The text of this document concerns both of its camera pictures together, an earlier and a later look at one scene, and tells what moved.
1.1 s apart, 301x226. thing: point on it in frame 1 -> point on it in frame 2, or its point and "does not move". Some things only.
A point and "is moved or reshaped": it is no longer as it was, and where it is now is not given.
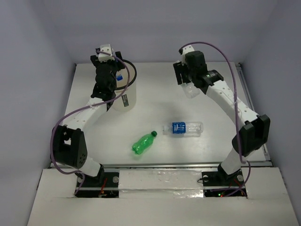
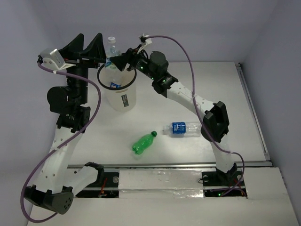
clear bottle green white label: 190,90 -> 112,50
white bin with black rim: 126,102 does not move
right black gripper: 179,68 -> 130,56
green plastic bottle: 145,141 does not move
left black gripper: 94,60 -> 80,60
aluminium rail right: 242,74 does not move
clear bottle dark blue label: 184,129 does not move
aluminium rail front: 175,165 does not move
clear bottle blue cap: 119,77 is moved or reshaped
